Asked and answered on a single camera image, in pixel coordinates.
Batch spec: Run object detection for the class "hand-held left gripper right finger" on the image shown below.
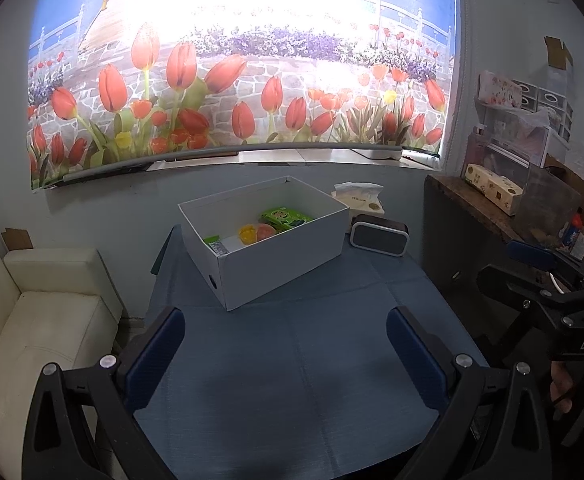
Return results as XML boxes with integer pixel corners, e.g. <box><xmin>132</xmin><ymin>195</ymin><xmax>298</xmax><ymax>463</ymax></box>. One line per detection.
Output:
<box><xmin>388</xmin><ymin>305</ymin><xmax>552</xmax><ymax>480</ymax></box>

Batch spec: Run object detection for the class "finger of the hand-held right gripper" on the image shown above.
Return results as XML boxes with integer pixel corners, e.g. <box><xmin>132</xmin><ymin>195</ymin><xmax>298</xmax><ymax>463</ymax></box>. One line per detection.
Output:
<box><xmin>509</xmin><ymin>241</ymin><xmax>584</xmax><ymax>291</ymax></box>
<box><xmin>476</xmin><ymin>266</ymin><xmax>584</xmax><ymax>366</ymax></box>

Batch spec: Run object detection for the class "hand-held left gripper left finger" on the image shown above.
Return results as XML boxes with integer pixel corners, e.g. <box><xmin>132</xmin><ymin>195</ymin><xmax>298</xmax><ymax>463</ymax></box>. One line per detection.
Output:
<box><xmin>22</xmin><ymin>306</ymin><xmax>187</xmax><ymax>480</ymax></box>

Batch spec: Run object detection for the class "large green snack packet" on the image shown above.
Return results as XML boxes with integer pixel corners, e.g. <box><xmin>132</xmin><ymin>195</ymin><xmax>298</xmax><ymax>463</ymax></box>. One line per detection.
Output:
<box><xmin>203</xmin><ymin>235</ymin><xmax>229</xmax><ymax>258</ymax></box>

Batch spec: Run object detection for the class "white cardboard box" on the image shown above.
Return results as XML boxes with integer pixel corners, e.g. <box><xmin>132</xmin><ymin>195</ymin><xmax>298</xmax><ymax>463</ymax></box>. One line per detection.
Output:
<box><xmin>178</xmin><ymin>175</ymin><xmax>351</xmax><ymax>312</ymax></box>

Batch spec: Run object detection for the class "person's right hand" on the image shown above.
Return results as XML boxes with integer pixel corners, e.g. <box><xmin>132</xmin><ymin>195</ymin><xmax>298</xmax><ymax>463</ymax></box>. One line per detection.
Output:
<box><xmin>549</xmin><ymin>360</ymin><xmax>584</xmax><ymax>413</ymax></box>

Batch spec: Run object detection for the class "wooden side table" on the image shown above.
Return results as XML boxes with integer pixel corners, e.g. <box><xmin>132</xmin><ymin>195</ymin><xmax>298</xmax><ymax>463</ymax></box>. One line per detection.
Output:
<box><xmin>424</xmin><ymin>174</ymin><xmax>584</xmax><ymax>361</ymax></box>

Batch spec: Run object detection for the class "beige patterned box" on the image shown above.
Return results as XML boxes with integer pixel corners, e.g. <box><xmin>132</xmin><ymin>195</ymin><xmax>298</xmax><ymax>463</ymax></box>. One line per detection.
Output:
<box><xmin>462</xmin><ymin>162</ymin><xmax>524</xmax><ymax>216</ymax></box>

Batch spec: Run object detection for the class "clear plastic container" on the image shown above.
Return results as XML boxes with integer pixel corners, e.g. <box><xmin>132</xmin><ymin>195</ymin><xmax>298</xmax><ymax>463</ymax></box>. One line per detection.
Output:
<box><xmin>486</xmin><ymin>110</ymin><xmax>583</xmax><ymax>231</ymax></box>

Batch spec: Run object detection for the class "brown cardboard box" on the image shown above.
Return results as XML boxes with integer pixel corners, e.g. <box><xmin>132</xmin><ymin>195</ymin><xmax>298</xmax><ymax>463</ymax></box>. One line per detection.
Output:
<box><xmin>544</xmin><ymin>155</ymin><xmax>584</xmax><ymax>201</ymax></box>

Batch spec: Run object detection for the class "blue table cloth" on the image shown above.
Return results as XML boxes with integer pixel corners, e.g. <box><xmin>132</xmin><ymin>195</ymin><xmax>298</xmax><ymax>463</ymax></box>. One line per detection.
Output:
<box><xmin>134</xmin><ymin>224</ymin><xmax>492</xmax><ymax>478</ymax></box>

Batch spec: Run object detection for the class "pink bottle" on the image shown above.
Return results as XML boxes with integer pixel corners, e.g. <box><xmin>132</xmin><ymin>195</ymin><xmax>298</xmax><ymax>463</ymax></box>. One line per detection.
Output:
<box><xmin>466</xmin><ymin>125</ymin><xmax>490</xmax><ymax>166</ymax></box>

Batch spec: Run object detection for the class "grey speaker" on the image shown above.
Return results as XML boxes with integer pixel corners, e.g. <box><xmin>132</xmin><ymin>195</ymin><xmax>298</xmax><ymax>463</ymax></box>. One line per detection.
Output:
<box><xmin>349</xmin><ymin>213</ymin><xmax>410</xmax><ymax>259</ymax></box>

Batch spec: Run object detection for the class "cream sofa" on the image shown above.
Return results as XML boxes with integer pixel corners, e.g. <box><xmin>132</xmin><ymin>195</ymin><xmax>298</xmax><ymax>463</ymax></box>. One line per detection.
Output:
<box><xmin>0</xmin><ymin>210</ymin><xmax>123</xmax><ymax>461</ymax></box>

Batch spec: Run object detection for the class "white mini drawer unit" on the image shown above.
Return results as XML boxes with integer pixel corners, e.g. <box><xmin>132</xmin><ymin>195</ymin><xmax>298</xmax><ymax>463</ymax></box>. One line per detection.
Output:
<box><xmin>519</xmin><ymin>80</ymin><xmax>572</xmax><ymax>141</ymax></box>

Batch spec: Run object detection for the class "tissue pack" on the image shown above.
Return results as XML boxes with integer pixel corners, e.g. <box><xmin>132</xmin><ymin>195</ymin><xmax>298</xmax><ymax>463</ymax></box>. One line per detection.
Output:
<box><xmin>331</xmin><ymin>181</ymin><xmax>387</xmax><ymax>218</ymax></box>

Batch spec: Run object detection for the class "pink floral box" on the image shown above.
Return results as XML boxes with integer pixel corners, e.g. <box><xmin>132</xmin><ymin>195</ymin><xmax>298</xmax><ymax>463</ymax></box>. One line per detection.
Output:
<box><xmin>478</xmin><ymin>71</ymin><xmax>522</xmax><ymax>108</ymax></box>

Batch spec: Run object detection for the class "brown cardboard piece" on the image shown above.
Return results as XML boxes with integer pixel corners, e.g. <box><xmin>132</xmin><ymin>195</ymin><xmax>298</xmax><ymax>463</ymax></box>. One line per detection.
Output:
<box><xmin>2</xmin><ymin>228</ymin><xmax>34</xmax><ymax>250</ymax></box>

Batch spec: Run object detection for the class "tulip print window blind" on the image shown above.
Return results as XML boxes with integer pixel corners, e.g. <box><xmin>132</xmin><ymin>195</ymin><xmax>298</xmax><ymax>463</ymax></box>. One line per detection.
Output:
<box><xmin>26</xmin><ymin>0</ymin><xmax>456</xmax><ymax>191</ymax></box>

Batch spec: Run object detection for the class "cardboard piece on wall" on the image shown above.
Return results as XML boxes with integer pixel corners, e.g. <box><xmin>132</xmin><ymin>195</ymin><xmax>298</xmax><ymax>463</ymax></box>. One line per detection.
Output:
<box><xmin>544</xmin><ymin>36</ymin><xmax>574</xmax><ymax>68</ymax></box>

